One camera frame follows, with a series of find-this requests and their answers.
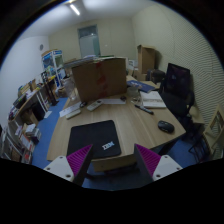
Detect white flat remote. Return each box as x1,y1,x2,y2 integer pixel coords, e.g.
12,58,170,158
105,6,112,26
66,109,81,119

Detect white paper sheet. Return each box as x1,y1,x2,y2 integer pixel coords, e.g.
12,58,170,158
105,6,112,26
101,98,126,105

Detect white remote control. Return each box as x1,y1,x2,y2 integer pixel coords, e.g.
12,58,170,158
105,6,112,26
87,100,103,112

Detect white door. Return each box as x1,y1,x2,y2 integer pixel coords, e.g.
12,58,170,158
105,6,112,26
78,25,100,58

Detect tall cardboard box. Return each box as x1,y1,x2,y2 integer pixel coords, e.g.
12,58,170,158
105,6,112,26
137,45,155,74

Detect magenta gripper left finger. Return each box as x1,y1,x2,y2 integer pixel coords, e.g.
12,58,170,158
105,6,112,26
67,145,93,186

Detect wooden chair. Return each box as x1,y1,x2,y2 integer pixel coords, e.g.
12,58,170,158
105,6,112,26
203,104,224,160

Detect white open notebook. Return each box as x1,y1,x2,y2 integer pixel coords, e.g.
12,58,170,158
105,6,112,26
140,91,166,108

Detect black computer mouse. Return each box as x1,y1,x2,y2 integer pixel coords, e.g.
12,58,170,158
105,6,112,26
158,120,174,133

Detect black IBM mouse pad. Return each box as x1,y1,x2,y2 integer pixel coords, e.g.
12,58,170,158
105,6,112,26
67,120,121,159

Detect blue white display cabinet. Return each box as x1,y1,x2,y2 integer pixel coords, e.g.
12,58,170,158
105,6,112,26
42,49,66,79

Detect black office chair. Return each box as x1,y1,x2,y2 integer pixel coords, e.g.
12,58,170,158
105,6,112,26
159,63,195,128

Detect large brown cardboard box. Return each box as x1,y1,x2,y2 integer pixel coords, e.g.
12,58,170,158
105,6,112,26
72,58,127,102

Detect ceiling fluorescent lamp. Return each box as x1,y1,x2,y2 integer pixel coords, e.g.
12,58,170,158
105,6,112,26
70,4,80,16

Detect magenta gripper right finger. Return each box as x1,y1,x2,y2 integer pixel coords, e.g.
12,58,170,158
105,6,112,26
134,144,161,183

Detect cluttered wooden shelf desk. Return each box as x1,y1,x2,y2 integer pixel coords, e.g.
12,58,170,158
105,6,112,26
8,76,58,129

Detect black marker pen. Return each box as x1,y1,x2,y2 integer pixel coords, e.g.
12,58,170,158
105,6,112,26
134,104,154,115

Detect blue folder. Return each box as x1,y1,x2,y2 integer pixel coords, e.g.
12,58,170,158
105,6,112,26
127,80,154,93

